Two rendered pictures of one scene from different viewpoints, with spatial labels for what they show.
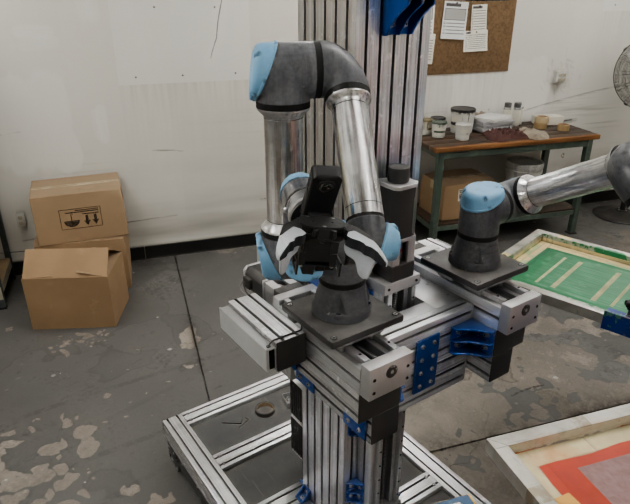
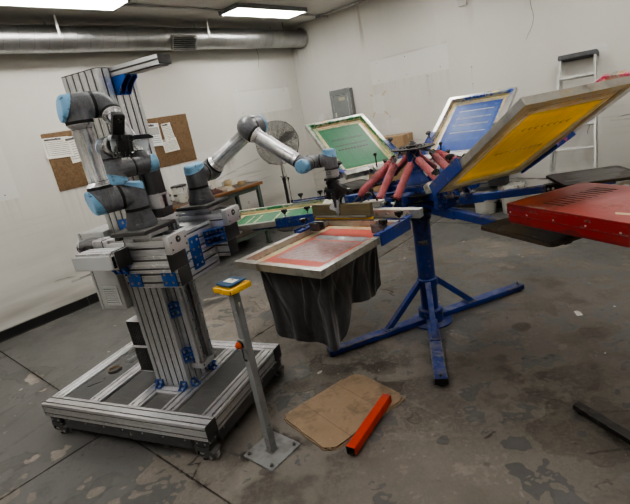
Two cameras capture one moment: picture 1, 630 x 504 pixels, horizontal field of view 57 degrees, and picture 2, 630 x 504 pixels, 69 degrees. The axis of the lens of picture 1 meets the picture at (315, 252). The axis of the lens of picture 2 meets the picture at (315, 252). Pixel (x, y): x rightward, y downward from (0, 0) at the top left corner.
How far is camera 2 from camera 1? 1.16 m
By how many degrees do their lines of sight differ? 29
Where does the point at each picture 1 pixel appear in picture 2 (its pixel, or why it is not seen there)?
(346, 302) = (144, 216)
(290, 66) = (79, 101)
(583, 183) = (233, 146)
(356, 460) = (182, 335)
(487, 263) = (208, 198)
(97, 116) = not seen: outside the picture
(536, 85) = not seen: hidden behind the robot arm
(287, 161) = (91, 148)
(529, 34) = (201, 136)
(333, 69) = (100, 100)
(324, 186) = (118, 119)
